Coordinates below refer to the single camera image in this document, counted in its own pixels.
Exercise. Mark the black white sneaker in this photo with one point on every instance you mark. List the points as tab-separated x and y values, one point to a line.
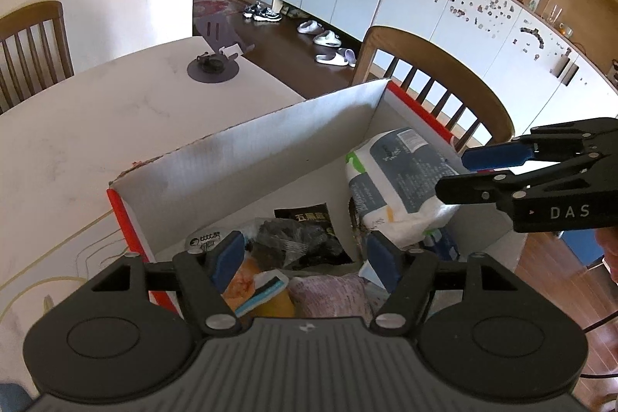
268	15
251	11

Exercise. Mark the blue white box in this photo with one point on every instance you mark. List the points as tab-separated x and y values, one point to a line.
442	243

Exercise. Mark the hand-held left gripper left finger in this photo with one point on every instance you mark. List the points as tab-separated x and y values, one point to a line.
227	257

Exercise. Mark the white slipper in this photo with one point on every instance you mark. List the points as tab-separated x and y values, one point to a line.
350	56
327	39
330	59
309	27

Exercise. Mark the blue stool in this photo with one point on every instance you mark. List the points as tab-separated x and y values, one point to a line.
582	248

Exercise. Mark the red cardboard box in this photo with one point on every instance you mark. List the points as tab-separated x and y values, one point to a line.
241	161

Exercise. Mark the pink snack packet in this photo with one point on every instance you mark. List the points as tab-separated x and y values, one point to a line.
333	296

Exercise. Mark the white marble desktop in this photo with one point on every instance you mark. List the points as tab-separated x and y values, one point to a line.
96	127

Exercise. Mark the patterned door mat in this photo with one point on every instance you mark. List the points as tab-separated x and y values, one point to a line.
212	5

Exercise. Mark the black phone stand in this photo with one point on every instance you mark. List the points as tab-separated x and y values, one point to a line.
212	71

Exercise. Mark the blue koi printed table mat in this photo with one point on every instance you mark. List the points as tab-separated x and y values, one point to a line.
58	267

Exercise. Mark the white grey wet wipes pack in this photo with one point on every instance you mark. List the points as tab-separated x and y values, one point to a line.
396	180

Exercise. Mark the dark item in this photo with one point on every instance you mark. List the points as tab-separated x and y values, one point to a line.
285	238

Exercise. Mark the person's right hand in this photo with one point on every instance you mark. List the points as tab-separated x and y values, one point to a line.
609	252

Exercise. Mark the yellow packet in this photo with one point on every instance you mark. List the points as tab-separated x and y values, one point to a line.
277	306

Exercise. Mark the black snack packet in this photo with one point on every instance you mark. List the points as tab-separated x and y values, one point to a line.
309	216

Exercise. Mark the wooden dining chair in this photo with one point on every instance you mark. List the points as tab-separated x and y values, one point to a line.
434	59
29	14

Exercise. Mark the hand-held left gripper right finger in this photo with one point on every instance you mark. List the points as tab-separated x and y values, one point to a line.
386	255

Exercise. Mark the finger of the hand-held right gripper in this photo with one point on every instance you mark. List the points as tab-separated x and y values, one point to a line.
463	192
497	154

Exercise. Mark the white snack packet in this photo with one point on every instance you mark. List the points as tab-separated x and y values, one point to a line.
246	281

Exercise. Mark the white wooden wall cabinet unit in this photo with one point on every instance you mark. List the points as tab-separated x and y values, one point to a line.
434	6

